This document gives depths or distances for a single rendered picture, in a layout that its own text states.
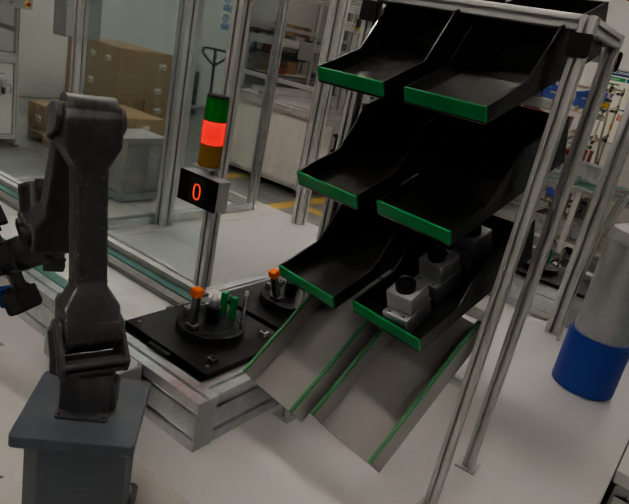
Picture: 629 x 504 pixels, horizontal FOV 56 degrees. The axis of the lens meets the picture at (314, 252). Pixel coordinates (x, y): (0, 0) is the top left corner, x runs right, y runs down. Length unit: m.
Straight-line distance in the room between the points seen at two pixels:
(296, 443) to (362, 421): 0.22
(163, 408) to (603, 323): 1.06
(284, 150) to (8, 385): 5.41
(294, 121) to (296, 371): 5.42
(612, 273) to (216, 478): 1.04
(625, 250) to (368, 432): 0.86
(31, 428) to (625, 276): 1.29
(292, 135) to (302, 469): 5.44
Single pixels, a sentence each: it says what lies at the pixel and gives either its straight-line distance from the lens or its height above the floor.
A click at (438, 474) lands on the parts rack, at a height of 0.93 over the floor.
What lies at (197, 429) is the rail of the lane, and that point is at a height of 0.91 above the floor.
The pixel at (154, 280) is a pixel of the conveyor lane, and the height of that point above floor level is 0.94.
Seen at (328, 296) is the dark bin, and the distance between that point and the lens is 0.90.
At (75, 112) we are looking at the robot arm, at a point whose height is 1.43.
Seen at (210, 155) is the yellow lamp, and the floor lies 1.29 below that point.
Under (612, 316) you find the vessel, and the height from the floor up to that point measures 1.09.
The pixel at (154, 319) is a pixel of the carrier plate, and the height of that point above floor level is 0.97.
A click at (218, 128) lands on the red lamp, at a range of 1.32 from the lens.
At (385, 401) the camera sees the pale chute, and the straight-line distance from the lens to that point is 0.98.
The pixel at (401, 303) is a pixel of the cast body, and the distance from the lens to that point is 0.85.
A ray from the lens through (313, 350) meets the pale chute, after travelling 1.05.
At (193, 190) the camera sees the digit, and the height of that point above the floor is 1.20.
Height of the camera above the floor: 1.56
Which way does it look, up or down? 19 degrees down
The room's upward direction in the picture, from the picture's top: 12 degrees clockwise
